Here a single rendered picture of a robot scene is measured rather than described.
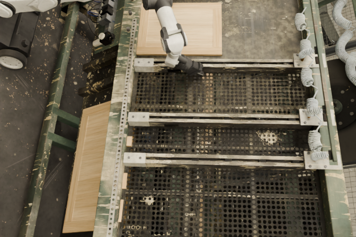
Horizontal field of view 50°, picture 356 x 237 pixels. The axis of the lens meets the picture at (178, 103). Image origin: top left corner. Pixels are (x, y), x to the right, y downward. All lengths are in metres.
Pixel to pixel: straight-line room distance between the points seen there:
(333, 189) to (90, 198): 1.47
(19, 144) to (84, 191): 0.59
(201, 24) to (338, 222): 1.49
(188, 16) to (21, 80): 1.30
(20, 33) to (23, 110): 0.55
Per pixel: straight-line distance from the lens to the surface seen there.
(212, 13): 2.75
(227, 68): 2.45
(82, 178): 2.74
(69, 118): 2.99
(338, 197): 2.20
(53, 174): 3.06
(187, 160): 2.21
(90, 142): 2.80
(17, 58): 2.84
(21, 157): 2.91
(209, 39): 2.61
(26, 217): 2.72
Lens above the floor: 2.40
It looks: 32 degrees down
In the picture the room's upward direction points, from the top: 75 degrees clockwise
